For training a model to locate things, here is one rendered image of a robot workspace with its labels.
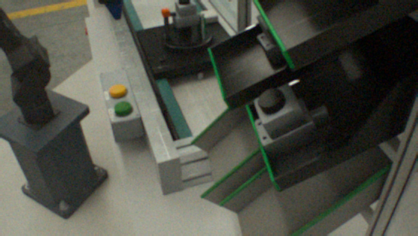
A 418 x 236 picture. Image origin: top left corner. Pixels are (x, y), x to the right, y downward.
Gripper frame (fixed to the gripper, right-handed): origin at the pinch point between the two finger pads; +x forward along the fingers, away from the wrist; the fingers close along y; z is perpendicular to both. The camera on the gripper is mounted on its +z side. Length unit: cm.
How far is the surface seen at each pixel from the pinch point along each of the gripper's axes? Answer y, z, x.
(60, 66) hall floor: 194, -34, 125
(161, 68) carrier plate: 17.8, 9.5, 28.0
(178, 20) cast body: 26.1, 16.7, 20.1
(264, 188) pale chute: -31.4, 14.8, 20.6
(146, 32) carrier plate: 37.6, 9.7, 28.0
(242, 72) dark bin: -22.5, 14.7, 4.6
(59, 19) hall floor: 274, -33, 125
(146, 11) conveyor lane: 62, 14, 33
